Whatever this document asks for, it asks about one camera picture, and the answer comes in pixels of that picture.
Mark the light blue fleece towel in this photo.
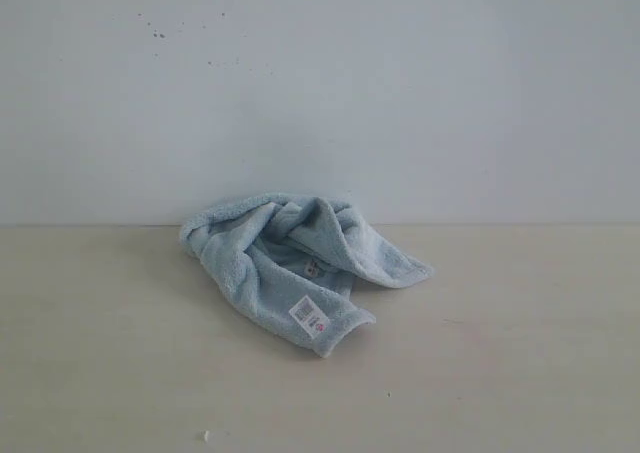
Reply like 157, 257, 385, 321
179, 193, 432, 358

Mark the white barcode label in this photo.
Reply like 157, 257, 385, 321
289, 296, 330, 338

